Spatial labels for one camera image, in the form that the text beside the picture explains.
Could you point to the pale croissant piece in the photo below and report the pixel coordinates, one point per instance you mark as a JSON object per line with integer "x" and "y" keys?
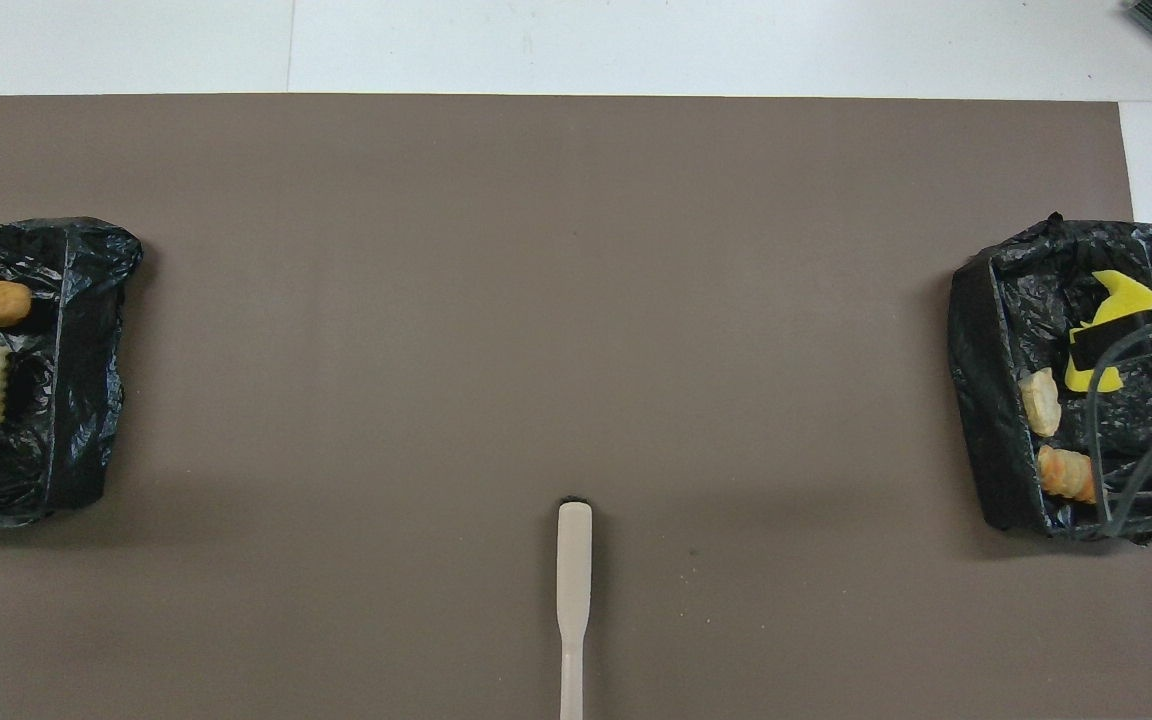
{"x": 1041, "y": 402}

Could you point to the orange striped croissant piece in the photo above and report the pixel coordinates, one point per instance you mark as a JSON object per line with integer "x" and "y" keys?
{"x": 1066, "y": 473}

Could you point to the beige hand brush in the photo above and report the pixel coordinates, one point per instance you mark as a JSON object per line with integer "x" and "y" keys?
{"x": 574, "y": 560}

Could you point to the brown oval bread roll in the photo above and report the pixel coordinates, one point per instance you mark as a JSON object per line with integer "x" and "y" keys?
{"x": 1, "y": 302}

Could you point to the black bag lined bin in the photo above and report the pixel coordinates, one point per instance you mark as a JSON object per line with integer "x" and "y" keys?
{"x": 86, "y": 380}
{"x": 1016, "y": 300}

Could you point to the brown table mat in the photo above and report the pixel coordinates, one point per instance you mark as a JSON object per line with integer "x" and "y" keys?
{"x": 336, "y": 600}

